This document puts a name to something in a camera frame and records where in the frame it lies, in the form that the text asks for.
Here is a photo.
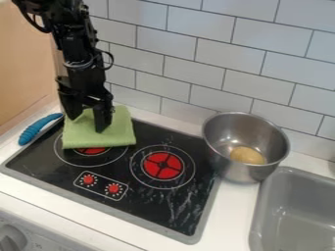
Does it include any silver pot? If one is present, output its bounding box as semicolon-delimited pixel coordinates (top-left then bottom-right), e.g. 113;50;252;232
200;111;292;184

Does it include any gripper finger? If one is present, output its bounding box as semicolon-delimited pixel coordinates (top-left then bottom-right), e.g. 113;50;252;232
90;99;117;134
57;91;87;122

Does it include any toy stove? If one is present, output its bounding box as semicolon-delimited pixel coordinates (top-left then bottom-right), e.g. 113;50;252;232
0;111;223;245

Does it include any yellow toy potato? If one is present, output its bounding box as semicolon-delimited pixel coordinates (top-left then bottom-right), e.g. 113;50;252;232
228;145;268;166

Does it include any blue toy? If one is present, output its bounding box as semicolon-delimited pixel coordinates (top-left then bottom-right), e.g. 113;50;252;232
17;112;66;147

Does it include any toy sink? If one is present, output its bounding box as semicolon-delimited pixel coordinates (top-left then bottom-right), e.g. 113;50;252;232
247;166;335;251

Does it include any green cloth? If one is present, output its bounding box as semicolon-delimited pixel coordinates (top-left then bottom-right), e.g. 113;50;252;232
60;104;138;150

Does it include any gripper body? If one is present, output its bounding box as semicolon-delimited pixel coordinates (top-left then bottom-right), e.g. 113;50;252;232
53;60;116;109

